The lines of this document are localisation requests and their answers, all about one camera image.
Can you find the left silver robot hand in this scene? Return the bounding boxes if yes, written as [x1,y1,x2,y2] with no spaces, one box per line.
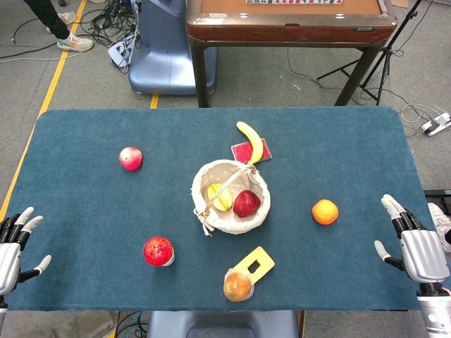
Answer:
[0,206,53,296]

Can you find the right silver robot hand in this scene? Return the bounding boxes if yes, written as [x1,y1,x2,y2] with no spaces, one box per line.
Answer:
[373,194,451,296]

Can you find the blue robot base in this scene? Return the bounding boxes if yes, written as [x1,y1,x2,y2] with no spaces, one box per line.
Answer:
[128,0,218,95]

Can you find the beige fabric basket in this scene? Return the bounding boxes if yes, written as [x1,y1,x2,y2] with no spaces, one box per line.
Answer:
[191,158,273,237]

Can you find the white sneaker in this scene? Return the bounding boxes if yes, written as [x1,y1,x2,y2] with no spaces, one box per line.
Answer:
[427,202,451,254]

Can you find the orange fruit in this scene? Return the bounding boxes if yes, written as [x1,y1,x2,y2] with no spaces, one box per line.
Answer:
[311,199,340,225]

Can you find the blue table cloth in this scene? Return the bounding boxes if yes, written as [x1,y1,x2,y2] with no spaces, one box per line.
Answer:
[6,106,435,312]

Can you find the white power strip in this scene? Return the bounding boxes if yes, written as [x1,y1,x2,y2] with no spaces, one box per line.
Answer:
[107,39,137,68]
[418,111,451,137]

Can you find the red bumpy fruit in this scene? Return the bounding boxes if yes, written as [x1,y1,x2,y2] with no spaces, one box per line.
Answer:
[142,236,175,268]

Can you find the pink red apple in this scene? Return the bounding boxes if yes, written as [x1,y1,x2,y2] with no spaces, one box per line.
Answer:
[118,146,144,172]

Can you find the yellow flat block with hole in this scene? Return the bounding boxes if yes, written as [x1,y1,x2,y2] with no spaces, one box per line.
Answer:
[233,246,276,284]

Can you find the red strawberry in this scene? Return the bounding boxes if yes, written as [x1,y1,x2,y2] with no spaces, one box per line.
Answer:
[233,189,262,218]

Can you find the brown onion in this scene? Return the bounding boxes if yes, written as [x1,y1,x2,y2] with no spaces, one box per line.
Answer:
[223,268,255,303]

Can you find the yellow banana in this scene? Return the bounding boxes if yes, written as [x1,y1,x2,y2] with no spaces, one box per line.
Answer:
[235,121,265,165]

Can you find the black tripod stand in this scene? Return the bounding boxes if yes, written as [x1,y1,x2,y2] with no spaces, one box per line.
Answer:
[316,0,424,106]

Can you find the red card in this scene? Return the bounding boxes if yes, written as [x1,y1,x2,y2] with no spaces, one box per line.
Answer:
[230,138,273,164]

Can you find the yellow star fruit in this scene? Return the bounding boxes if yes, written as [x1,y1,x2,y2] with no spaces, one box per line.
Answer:
[206,182,233,212]

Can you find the blue grey robot torso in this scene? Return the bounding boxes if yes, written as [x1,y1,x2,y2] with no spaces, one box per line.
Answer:
[146,309,299,338]

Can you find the person leg with sneaker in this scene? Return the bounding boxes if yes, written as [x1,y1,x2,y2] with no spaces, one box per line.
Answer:
[23,0,95,53]

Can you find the brown mahjong table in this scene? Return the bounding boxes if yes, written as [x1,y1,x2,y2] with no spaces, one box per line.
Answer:
[185,0,398,108]

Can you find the tangled black cables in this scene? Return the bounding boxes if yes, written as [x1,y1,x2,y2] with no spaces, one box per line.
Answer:
[80,0,144,75]

